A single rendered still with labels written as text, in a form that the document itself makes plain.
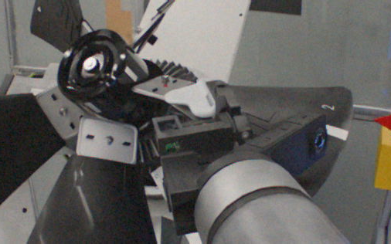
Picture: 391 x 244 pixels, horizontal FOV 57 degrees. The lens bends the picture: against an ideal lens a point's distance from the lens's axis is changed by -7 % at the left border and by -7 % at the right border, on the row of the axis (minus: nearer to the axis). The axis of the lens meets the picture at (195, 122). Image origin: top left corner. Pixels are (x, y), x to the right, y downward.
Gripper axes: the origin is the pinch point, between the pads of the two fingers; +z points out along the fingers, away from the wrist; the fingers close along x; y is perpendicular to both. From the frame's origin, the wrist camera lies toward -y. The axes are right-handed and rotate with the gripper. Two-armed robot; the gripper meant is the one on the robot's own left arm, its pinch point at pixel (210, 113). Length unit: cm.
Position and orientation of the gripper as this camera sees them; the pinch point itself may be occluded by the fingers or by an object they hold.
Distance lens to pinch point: 46.0
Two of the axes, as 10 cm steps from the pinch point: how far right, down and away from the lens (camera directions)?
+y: -9.8, 1.6, -1.4
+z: -1.9, -3.3, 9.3
